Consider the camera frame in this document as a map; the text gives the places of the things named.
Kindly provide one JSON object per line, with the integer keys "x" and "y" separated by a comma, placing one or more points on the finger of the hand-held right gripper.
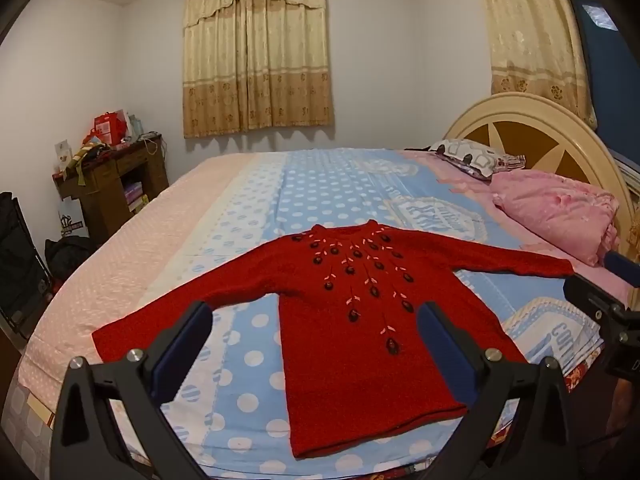
{"x": 595, "y": 300}
{"x": 622, "y": 267}

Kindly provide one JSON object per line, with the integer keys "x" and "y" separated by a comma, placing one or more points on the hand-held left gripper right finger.
{"x": 445, "y": 355}

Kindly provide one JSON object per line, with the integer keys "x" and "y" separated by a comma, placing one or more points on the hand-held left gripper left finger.
{"x": 185, "y": 355}

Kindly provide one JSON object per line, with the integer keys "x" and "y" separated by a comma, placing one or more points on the red knitted sweater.
{"x": 350, "y": 360}

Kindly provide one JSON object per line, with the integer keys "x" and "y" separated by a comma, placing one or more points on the person's right forearm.
{"x": 622, "y": 387}

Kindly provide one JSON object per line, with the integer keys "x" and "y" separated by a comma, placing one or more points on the colourful printed under blanket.
{"x": 585, "y": 375}

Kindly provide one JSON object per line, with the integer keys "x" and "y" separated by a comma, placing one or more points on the pink quilt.
{"x": 550, "y": 210}

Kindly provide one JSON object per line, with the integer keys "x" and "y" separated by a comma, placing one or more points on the black bag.
{"x": 67, "y": 257}

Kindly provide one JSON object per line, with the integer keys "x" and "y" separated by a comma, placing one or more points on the stack of books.
{"x": 136, "y": 196}

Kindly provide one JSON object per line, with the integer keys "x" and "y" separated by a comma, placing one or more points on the cream wooden headboard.
{"x": 550, "y": 110}

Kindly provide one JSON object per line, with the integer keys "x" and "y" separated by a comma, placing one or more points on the white paper bag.
{"x": 72, "y": 220}

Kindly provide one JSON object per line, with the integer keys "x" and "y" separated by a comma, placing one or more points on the dark blue wardrobe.
{"x": 610, "y": 85}

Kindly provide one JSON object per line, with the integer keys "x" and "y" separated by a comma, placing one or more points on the black folding chair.
{"x": 20, "y": 260}

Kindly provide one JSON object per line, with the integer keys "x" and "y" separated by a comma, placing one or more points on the brown wooden desk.
{"x": 105, "y": 180}

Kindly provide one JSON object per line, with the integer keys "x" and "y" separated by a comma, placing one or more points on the patterned pillow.
{"x": 465, "y": 155}

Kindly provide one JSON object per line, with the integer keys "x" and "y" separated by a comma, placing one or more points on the bed with polka dot sheet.
{"x": 330, "y": 185}

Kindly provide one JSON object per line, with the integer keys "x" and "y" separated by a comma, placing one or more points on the striped colourful cloth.
{"x": 82, "y": 160}

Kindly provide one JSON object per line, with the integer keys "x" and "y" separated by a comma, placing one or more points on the light blue box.
{"x": 136, "y": 127}

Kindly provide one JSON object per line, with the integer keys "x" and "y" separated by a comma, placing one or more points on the white card box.
{"x": 62, "y": 155}

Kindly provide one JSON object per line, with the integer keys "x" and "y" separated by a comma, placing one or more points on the red gift bag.
{"x": 110, "y": 127}

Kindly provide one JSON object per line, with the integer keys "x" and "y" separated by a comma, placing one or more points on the beige window curtain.
{"x": 530, "y": 35}
{"x": 250, "y": 60}

